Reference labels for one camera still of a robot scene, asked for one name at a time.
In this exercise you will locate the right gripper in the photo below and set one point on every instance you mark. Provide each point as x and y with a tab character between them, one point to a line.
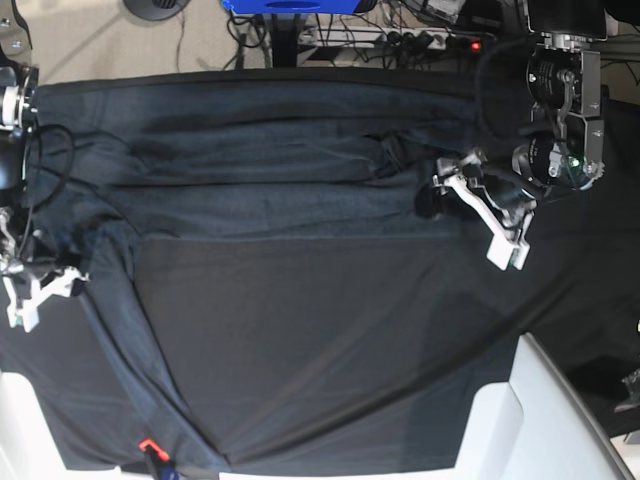
40	257

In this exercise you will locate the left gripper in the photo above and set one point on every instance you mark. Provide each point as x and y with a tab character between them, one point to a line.
507	194

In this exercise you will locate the dark grey T-shirt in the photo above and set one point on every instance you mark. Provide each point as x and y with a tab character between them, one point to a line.
240	170

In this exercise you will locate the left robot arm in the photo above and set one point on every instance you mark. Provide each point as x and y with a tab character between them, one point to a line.
563	145

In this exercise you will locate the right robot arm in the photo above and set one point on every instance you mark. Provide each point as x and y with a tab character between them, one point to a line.
20	130

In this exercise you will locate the black table cloth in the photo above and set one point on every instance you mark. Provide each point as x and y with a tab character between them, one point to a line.
325	350

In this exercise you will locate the white chair left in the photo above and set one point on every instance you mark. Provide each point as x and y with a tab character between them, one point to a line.
28	450

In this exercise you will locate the white power strip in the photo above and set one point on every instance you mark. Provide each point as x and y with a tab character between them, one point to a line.
342	36

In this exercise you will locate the black monitor stand pole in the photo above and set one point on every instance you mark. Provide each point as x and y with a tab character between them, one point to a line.
284	33

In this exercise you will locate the blue box on stand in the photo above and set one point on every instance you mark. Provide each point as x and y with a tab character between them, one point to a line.
245	7

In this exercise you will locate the blue clamp at bottom edge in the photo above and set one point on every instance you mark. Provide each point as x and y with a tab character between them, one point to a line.
158	461

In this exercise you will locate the black round base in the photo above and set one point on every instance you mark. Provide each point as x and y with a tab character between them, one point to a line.
155	10

